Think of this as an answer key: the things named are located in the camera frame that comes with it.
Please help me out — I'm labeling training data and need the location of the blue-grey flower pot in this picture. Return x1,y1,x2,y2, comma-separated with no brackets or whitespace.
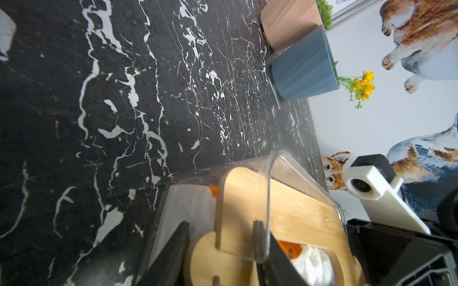
271,26,340,101

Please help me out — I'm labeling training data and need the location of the orange tissue pack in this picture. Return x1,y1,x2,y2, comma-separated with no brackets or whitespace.
150,184,335,286

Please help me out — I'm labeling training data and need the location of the light wooden lid board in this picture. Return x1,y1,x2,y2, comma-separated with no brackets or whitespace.
184,168,366,286

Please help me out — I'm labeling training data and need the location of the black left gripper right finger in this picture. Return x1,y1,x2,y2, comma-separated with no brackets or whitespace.
256,234,308,286

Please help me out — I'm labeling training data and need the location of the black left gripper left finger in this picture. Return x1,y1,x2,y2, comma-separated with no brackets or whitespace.
137,221,190,286

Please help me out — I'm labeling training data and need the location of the aluminium frame post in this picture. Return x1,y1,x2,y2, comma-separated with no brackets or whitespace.
328,0,380,31

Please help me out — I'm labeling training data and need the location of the clear plastic box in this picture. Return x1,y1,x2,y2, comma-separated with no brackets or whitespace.
137,151,364,286

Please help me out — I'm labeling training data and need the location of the peach succulent pot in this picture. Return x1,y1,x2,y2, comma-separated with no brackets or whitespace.
260,0,333,51

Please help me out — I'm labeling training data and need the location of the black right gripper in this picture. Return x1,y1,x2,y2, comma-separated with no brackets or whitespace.
345,185,458,286

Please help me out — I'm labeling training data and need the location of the yellow artificial flower sprig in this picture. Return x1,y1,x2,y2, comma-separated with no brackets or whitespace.
336,71,376,110

